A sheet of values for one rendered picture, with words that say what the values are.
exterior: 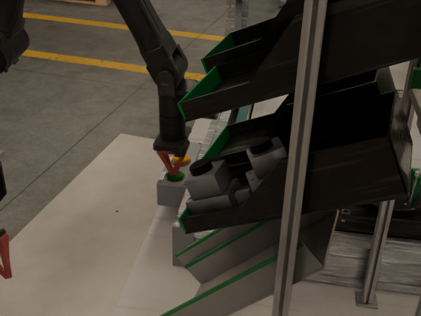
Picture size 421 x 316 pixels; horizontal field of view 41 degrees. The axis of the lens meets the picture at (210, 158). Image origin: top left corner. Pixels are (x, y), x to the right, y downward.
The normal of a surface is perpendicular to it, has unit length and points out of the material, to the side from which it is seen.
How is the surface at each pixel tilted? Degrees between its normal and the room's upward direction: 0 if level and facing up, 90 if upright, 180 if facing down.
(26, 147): 0
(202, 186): 90
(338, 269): 90
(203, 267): 90
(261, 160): 80
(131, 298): 0
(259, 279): 90
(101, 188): 0
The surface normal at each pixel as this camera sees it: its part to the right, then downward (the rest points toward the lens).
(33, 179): 0.02, -0.87
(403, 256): -0.16, 0.48
